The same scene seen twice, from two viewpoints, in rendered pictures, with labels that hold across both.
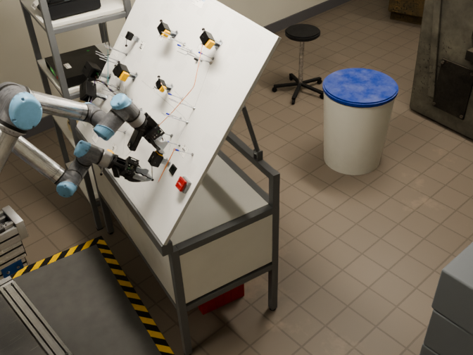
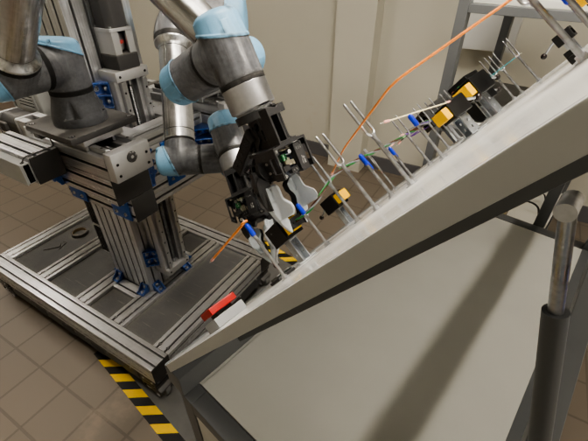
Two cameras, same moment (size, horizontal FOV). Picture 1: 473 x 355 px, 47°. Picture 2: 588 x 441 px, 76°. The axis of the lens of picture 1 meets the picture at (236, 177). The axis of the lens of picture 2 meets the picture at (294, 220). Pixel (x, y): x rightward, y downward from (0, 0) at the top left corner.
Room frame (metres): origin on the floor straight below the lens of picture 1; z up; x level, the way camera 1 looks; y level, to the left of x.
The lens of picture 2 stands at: (1.86, -0.18, 1.58)
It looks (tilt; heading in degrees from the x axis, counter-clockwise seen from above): 36 degrees down; 72
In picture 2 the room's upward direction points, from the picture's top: straight up
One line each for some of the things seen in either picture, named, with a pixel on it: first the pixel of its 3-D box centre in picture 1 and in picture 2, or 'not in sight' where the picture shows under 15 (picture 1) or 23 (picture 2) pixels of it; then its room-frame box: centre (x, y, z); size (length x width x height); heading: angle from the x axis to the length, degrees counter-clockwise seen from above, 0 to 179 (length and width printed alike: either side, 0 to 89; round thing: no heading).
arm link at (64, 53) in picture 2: not in sight; (59, 61); (1.59, 1.05, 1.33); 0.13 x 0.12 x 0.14; 42
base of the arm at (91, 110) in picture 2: not in sight; (75, 103); (1.59, 1.06, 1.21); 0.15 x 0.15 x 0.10
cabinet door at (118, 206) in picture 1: (110, 187); not in sight; (2.51, 0.74, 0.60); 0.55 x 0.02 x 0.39; 30
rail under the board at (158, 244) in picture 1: (117, 181); (337, 247); (2.26, 0.62, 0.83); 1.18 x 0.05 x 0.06; 30
